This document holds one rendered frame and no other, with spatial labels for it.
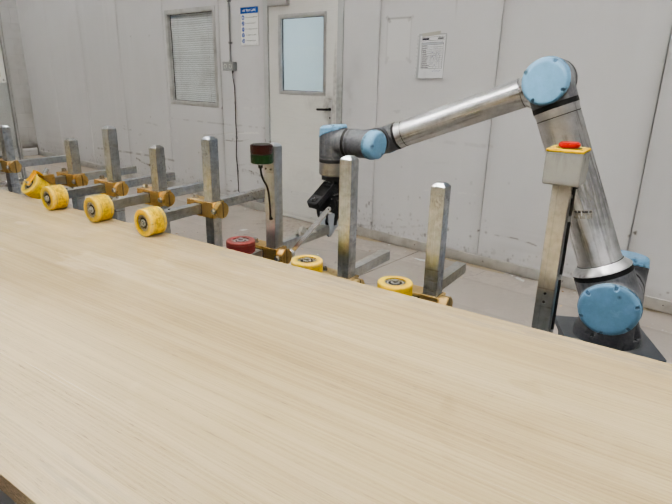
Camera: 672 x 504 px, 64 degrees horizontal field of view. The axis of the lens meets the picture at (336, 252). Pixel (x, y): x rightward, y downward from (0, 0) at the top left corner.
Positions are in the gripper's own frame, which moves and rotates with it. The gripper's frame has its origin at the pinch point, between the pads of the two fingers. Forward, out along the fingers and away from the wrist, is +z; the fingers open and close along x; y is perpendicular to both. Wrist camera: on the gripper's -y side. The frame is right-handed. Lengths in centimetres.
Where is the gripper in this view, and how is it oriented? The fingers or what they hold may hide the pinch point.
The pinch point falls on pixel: (327, 233)
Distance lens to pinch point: 185.3
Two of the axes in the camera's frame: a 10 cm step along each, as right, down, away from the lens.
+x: -8.3, -1.9, 5.3
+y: 5.6, -2.5, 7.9
